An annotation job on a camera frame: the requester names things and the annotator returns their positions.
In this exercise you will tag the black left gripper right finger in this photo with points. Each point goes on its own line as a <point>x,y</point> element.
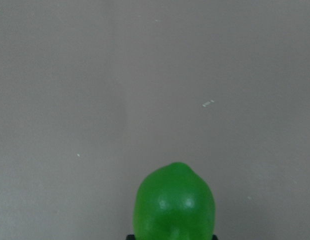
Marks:
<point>214,237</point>

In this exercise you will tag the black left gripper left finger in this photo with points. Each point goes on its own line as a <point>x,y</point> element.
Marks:
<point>130,237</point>

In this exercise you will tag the green lime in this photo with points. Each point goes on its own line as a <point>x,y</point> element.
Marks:
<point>174,203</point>

